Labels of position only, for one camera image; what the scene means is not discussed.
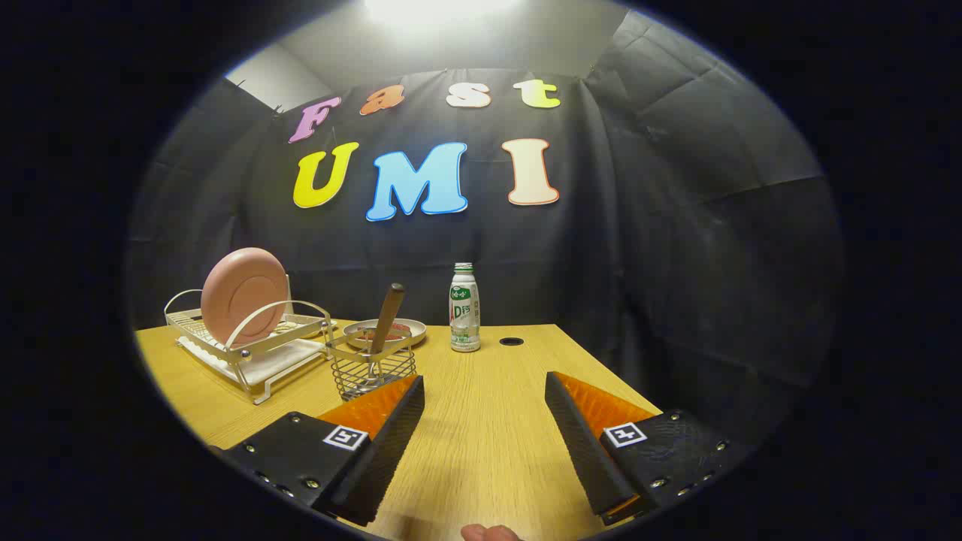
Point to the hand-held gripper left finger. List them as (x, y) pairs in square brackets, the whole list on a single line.
[(391, 443)]

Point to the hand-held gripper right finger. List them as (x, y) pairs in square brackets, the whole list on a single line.
[(582, 443)]

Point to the pink plate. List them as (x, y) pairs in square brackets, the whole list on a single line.
[(244, 297)]

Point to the beige round plate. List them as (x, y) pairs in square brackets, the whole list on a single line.
[(415, 331)]

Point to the red meat slice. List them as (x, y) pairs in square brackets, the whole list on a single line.
[(401, 329)]

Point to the white green milk bottle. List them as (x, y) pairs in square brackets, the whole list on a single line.
[(465, 315)]

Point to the black backdrop cloth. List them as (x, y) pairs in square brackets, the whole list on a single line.
[(639, 263)]

